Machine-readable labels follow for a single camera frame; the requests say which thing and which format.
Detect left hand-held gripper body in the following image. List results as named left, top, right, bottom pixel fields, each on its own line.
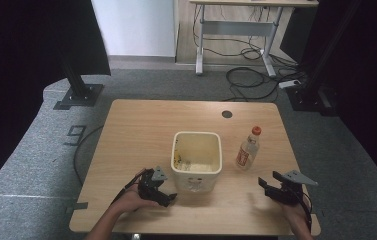
left=137, top=165, right=169, bottom=202

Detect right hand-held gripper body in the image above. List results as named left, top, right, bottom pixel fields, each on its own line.
left=269, top=169, right=319, bottom=206

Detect cream plastic bin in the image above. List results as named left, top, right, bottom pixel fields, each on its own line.
left=170, top=130, right=223, bottom=194

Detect clear plastic bottle orange cap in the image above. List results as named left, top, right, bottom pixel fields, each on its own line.
left=235, top=125, right=263, bottom=171

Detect person's left hand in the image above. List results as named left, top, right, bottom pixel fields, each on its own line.
left=111, top=190, right=159, bottom=215

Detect person's right hand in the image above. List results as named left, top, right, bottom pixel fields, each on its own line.
left=280, top=200, right=311, bottom=229

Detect grey floor tape strip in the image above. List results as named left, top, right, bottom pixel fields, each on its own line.
left=65, top=201, right=89, bottom=215

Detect black floor tape marking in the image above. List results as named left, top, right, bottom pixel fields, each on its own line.
left=62, top=124, right=87, bottom=147

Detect black metal stand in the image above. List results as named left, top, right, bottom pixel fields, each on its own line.
left=285, top=0, right=364, bottom=117
left=53, top=49, right=105, bottom=111

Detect white power strip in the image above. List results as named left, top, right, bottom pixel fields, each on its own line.
left=278, top=79, right=302, bottom=90

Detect black curtain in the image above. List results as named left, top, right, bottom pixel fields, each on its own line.
left=0, top=0, right=112, bottom=202
left=279, top=0, right=377, bottom=198

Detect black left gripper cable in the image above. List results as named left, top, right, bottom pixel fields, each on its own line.
left=110, top=167, right=148, bottom=206

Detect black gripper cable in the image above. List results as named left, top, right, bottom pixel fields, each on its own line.
left=110, top=167, right=148, bottom=206
left=295, top=190, right=313, bottom=233

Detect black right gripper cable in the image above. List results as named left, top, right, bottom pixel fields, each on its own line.
left=295, top=190, right=313, bottom=233

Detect thin black floor cable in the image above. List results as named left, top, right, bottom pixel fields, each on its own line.
left=72, top=124, right=106, bottom=187

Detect black floor cables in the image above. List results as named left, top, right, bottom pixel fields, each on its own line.
left=191, top=4, right=309, bottom=103

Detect grey metal frame desk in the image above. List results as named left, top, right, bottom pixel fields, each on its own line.
left=189, top=0, right=320, bottom=78

